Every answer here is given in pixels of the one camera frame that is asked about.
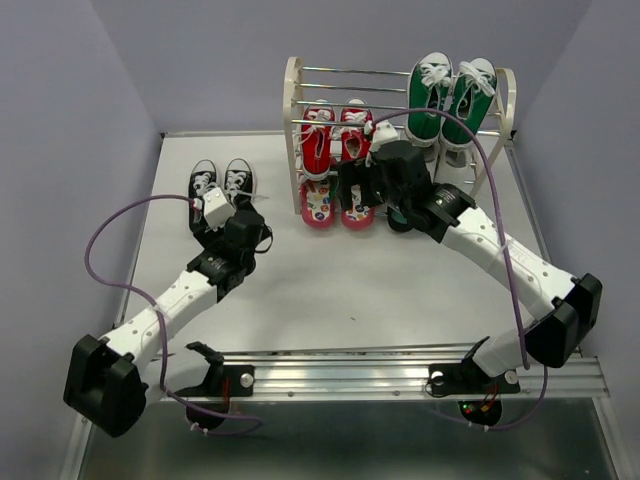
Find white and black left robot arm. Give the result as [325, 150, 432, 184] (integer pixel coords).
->
[63, 210, 270, 438]

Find left dark green loafer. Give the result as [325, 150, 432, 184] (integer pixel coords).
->
[386, 206, 413, 233]

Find black canvas sneaker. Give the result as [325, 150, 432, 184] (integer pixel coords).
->
[223, 158, 264, 211]
[188, 159, 218, 235]

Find cream shoe shelf chrome bars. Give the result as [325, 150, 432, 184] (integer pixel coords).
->
[283, 57, 517, 221]

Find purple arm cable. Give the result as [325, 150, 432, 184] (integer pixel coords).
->
[83, 194, 264, 436]
[367, 107, 550, 432]

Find aluminium mounting rail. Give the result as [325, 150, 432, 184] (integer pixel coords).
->
[141, 352, 609, 404]

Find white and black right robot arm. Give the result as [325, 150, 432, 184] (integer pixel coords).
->
[338, 140, 603, 390]

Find pink slipper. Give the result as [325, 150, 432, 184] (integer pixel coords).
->
[298, 155, 337, 229]
[341, 185, 375, 231]

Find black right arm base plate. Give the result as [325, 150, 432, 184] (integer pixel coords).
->
[427, 362, 521, 398]

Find green canvas sneaker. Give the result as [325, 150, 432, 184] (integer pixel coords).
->
[440, 57, 497, 151]
[405, 52, 453, 147]

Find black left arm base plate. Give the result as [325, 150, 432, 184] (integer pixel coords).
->
[196, 365, 255, 399]

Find red canvas sneaker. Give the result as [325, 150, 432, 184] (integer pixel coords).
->
[300, 106, 335, 181]
[339, 98, 373, 163]

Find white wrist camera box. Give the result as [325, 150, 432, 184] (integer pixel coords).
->
[363, 120, 400, 153]
[202, 187, 236, 230]

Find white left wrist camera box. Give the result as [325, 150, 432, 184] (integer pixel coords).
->
[202, 187, 236, 230]

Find right white sneaker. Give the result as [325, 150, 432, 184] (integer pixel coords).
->
[435, 146, 475, 188]

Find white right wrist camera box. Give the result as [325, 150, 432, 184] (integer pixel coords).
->
[363, 120, 400, 153]

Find left green canvas sneaker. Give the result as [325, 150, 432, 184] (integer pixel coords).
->
[405, 52, 453, 147]

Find right green canvas sneaker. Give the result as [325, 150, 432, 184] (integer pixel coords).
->
[440, 57, 497, 151]

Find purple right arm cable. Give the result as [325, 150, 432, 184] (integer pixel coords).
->
[367, 107, 550, 432]

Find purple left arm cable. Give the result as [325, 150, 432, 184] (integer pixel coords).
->
[83, 194, 264, 436]

